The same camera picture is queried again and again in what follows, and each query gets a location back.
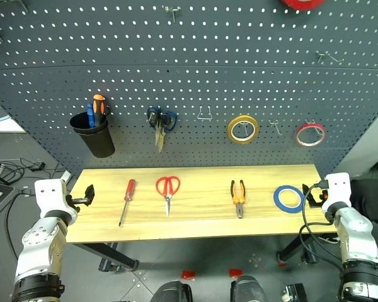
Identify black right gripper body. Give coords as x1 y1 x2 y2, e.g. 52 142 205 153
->
315 187 329 206

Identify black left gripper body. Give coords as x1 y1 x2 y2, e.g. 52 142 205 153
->
65 194 86 213

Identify grey metal pegboard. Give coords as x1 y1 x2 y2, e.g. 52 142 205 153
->
0 0 378 177

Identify blue tape roll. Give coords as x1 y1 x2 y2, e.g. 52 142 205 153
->
273 185 306 213

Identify dark bulky object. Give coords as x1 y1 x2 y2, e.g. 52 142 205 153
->
348 159 378 243

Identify pink red tape roll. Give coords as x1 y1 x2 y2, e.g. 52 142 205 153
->
295 123 327 148

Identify black table leg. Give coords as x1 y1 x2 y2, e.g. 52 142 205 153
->
276 233 319 266
71 242 140 273

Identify black plastic cup holder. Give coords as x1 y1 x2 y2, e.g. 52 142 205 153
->
69 112 116 159

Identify orange black pliers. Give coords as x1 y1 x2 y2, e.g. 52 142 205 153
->
230 179 246 220

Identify blue black scissors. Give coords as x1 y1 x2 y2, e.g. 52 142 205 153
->
146 106 178 154

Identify small black box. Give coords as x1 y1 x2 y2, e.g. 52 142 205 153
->
280 282 309 302

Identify yellow tape roll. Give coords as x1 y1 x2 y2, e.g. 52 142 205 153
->
227 115 260 145

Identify dark rounded shape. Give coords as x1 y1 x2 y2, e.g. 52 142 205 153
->
149 280 193 302
230 276 268 302

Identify wide red tape roll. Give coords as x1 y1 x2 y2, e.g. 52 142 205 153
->
279 0 327 11

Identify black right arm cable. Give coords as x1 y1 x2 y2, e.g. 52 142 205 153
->
298 179 348 272

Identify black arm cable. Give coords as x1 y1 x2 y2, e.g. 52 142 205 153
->
4 186 36 262
298 179 348 272

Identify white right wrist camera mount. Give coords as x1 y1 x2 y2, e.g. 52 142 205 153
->
321 172 352 215

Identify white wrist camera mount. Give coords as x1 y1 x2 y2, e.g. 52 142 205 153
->
321 172 352 215
34 179 71 218

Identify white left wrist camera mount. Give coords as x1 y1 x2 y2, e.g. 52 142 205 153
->
34 179 71 218

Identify red handled screwdriver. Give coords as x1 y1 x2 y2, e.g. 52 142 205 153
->
118 179 137 227

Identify black floor cables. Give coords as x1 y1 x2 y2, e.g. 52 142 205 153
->
0 157 71 187

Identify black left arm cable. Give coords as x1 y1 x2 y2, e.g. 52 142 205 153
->
4 186 36 262

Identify blue handled tool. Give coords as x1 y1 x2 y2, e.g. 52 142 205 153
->
86 103 96 129

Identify red handled scissors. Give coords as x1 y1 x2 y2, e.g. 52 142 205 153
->
155 176 181 218

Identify orange black handled screwdriver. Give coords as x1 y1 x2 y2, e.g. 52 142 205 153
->
92 94 107 128

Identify metal wire loop hook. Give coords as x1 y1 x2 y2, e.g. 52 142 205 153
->
197 105 214 121

